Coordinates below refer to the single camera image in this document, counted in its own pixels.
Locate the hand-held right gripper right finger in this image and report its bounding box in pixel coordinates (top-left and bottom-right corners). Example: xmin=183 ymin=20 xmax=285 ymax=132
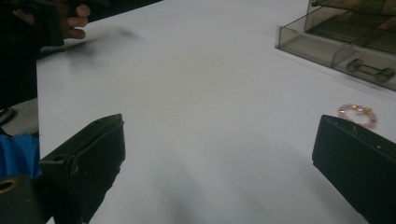
xmin=311 ymin=114 xmax=396 ymax=224

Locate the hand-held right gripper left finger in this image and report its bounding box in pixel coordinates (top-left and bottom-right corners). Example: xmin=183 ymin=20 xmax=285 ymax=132
xmin=39 ymin=113 xmax=126 ymax=224

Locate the pink beaded bracelet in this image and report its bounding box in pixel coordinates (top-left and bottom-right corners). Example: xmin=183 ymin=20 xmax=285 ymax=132
xmin=337 ymin=104 xmax=378 ymax=130

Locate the smoky clear drawer organizer box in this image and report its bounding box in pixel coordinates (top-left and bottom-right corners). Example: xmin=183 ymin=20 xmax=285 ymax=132
xmin=275 ymin=0 xmax=396 ymax=92

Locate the blue cloth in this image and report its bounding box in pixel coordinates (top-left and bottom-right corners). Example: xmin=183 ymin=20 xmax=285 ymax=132
xmin=0 ymin=133 xmax=42 ymax=180

